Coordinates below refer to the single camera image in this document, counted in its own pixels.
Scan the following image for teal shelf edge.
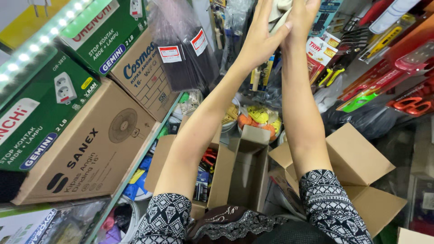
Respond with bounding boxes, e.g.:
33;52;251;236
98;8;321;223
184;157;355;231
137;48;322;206
85;91;184;244

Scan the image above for person's left hand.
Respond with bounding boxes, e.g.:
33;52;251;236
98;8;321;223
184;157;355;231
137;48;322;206
236;0;293;73

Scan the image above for wide open cardboard box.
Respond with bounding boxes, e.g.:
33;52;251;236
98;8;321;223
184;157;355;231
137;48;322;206
144;117;236;219

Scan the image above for green socket box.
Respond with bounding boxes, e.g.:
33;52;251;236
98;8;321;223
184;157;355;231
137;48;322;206
0;47;101;171
56;0;148;76

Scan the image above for hanging tool packets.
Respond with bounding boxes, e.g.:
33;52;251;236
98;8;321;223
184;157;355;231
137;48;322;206
210;0;228;51

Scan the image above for battery pack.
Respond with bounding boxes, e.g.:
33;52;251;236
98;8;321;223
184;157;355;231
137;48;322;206
193;170;211;203

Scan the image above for person's right hand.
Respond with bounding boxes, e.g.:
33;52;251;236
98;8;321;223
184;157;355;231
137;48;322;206
281;0;321;51

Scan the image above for green tool in packet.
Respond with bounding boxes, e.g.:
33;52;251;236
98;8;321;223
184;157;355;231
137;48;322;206
336;91;380;113

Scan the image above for bowl of yellow orange items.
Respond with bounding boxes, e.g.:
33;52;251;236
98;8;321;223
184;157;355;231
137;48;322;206
237;104;283;141

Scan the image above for white bucket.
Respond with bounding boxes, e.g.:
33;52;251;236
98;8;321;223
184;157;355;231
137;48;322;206
98;196;142;244

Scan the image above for red handled pliers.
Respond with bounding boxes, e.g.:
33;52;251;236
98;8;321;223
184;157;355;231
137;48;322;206
202;147;218;167

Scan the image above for large open cardboard box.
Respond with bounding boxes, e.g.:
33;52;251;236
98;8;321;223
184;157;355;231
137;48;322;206
268;123;407;238

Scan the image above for white LED light strip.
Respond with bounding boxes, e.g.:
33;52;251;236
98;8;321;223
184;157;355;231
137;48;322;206
0;0;102;90

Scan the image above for yellow blue knife packet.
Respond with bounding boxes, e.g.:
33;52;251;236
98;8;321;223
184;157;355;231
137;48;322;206
250;56;276;92

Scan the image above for beige cloth packet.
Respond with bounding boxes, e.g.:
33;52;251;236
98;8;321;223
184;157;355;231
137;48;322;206
268;0;294;34

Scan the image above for red tool packets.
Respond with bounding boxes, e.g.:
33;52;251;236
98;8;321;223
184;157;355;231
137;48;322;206
338;41;434;101

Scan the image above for orange scissors in packet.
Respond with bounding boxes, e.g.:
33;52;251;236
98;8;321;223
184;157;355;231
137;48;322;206
387;79;434;118

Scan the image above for brown fan carton blue print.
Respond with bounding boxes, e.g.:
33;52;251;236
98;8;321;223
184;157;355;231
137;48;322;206
109;29;180;122

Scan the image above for yellow handled pliers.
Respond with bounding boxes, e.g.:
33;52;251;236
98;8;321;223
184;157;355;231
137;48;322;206
317;64;346;87

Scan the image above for black printed appliance box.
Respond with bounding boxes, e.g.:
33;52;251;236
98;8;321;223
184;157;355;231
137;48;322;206
0;198;111;244

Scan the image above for blue packet with black device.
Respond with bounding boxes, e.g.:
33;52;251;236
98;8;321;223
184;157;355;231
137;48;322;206
309;0;344;37

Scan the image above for yellow utility knife packet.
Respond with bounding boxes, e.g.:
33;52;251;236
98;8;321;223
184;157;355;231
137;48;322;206
359;14;417;63

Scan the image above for black plastic bag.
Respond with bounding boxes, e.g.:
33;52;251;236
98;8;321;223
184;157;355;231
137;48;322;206
320;100;409;141

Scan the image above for dark brown embroidered headscarf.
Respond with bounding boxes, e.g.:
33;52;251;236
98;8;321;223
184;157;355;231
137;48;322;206
185;205;289;243

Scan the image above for black white patterned top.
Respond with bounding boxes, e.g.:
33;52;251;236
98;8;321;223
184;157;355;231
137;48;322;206
132;169;373;244

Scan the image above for yellow box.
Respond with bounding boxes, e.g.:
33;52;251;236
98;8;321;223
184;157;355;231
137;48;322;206
0;0;70;51

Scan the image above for narrow open cardboard box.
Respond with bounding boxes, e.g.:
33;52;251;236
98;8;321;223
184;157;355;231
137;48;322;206
228;125;271;213

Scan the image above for cardboard box corner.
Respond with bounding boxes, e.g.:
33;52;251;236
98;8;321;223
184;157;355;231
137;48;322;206
397;227;434;244

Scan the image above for red white packets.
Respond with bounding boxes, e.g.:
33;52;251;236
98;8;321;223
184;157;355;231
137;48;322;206
305;31;340;85

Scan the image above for brown fan carton black print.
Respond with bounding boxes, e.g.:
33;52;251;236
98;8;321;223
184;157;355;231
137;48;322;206
12;79;160;206

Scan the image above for bag of black packets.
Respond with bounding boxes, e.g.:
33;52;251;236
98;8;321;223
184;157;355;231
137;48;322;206
147;0;221;96

